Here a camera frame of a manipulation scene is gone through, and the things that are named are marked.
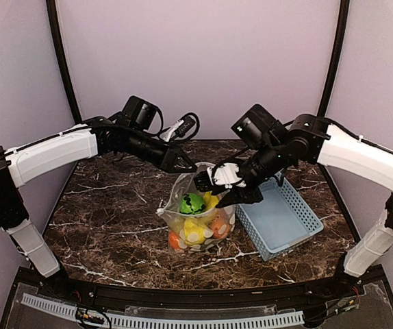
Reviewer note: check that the yellow toy pepper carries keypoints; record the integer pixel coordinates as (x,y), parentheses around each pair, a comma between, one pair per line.
(195,232)

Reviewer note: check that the black left corner post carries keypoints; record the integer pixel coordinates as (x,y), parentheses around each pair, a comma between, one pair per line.
(58,45)

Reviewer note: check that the light blue perforated basket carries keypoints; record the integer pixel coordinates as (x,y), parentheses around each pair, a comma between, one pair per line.
(279,223)

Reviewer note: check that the black front rail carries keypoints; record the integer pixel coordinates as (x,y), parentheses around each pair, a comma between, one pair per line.
(313,297)

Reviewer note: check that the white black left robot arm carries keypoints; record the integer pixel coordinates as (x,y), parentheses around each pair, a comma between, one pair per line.
(124,132)

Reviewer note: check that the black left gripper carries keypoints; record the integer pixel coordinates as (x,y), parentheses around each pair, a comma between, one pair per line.
(170,160)

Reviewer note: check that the small front circuit board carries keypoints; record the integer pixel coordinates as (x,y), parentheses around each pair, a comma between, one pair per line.
(85,318)

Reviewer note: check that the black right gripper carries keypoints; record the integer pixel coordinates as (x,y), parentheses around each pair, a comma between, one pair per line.
(242,195)

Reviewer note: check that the black corner post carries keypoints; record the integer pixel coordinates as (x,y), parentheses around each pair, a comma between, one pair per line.
(334,61)
(58,45)

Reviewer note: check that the orange green toy mango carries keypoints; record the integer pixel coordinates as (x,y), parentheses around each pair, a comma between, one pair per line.
(220,228)

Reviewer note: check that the black right corner post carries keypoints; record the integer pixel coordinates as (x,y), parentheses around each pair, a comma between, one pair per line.
(334,61)

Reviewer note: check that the clear dotted zip top bag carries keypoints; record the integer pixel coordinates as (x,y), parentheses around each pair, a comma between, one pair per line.
(171,215)

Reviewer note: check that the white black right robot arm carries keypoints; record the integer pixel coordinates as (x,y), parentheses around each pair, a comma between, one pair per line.
(316,140)

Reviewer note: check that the light blue cable duct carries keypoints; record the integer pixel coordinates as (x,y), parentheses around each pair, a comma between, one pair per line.
(145,317)

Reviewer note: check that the orange toy orange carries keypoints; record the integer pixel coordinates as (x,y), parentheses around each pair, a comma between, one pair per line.
(173,240)

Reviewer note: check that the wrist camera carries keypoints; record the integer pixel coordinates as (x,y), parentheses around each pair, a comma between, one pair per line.
(184,128)
(223,176)

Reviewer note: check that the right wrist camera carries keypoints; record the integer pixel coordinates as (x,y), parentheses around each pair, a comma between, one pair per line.
(223,176)

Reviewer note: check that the yellow toy banana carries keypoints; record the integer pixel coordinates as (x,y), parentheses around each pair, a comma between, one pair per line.
(210,200)

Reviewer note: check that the green toy cabbage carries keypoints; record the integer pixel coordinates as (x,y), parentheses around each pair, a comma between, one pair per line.
(192,204)

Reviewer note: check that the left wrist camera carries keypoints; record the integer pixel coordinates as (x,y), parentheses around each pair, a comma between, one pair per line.
(184,128)

